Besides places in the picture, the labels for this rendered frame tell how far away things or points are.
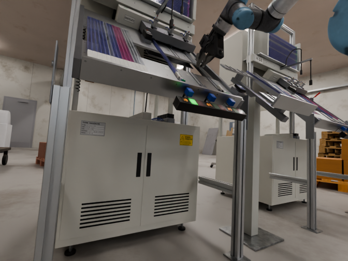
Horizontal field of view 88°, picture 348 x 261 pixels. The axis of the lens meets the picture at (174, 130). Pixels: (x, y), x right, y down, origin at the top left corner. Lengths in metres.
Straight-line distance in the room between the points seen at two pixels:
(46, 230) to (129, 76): 0.49
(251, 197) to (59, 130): 1.01
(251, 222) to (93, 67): 1.09
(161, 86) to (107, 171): 0.47
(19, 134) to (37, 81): 2.53
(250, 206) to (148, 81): 0.90
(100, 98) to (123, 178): 10.17
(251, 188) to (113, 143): 0.80
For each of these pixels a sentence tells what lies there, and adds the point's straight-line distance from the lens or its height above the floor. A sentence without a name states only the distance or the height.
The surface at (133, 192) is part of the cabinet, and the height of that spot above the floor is 0.25.
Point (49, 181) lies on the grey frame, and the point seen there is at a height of 0.38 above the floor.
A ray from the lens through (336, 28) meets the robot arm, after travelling 0.45.
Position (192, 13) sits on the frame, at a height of 1.43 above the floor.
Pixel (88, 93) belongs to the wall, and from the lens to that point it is 10.92.
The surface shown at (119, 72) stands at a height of 0.71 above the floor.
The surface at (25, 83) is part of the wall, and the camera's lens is 10.81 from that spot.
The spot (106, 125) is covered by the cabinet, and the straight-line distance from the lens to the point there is 0.89.
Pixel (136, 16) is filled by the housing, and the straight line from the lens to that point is 1.27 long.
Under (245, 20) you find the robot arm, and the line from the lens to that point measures 0.89.
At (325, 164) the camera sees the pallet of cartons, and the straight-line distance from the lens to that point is 3.42.
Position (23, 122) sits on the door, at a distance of 10.50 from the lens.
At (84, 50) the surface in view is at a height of 0.78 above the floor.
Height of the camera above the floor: 0.50
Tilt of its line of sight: 5 degrees up
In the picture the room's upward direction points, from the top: 3 degrees clockwise
